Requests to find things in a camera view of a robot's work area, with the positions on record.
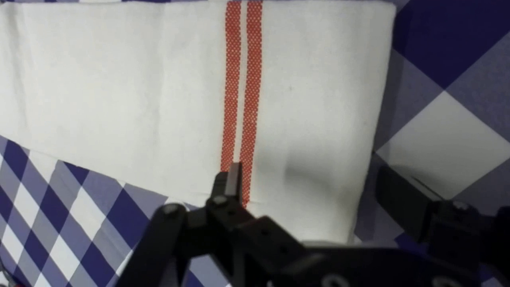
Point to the white towel with red stripes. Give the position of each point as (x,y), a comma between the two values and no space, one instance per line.
(168,94)

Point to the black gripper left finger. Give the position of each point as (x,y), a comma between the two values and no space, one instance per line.
(227,190)

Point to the blue white checkered tablecloth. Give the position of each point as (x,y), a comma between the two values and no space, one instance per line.
(444,124)

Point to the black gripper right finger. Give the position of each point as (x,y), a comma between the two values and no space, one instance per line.
(426,217)

